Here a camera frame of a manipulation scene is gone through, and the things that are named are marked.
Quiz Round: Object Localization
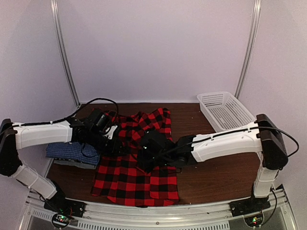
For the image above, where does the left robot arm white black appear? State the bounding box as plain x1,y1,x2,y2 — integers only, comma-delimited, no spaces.
0,115,124,213

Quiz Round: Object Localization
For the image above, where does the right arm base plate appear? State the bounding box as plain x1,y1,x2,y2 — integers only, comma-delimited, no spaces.
229,197,271,217

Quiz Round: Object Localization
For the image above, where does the blue checked folded shirt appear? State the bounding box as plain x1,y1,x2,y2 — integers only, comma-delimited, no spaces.
46,142,100,166

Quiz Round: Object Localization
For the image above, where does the aluminium corner post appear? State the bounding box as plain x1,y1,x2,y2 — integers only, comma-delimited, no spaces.
235,0,261,99
50,0,80,107

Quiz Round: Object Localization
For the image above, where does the grey folded shirt underneath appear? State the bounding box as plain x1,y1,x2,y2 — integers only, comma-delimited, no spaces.
53,159,96,170

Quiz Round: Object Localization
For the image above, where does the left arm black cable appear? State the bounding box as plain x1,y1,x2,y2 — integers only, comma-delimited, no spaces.
14,97,119,159

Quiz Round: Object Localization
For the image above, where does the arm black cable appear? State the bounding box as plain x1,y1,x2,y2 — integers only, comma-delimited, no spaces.
158,124,300,226
14,97,119,159

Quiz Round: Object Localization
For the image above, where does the circuit board with leds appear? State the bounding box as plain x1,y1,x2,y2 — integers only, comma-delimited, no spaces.
51,213,71,228
244,214,264,228

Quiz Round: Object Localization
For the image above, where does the right circuit board with LEDs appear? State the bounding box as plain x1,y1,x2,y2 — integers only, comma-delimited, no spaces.
244,214,264,228

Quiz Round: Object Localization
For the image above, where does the right aluminium corner post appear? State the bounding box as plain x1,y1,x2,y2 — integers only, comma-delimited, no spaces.
235,0,261,99

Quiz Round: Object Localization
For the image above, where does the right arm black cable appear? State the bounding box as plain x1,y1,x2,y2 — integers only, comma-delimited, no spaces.
158,124,300,226

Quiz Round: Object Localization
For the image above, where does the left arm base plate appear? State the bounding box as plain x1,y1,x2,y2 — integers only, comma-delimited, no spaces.
44,199,86,218

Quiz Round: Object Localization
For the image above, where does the left circuit board with LEDs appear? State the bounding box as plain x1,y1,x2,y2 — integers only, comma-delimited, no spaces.
51,213,71,228

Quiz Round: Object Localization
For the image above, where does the left aluminium corner post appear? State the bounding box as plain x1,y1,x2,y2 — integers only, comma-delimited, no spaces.
50,0,80,107

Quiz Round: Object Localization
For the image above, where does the red black plaid shirt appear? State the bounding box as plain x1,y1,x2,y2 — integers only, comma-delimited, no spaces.
91,108,179,207

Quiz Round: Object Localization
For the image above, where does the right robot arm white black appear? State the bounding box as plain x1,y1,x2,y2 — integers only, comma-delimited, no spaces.
137,114,288,212

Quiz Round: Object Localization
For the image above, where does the front aluminium frame rail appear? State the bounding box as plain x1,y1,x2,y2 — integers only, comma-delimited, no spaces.
17,189,299,230

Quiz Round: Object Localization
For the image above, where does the white plastic basket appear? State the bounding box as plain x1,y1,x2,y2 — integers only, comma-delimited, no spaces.
197,92,256,132

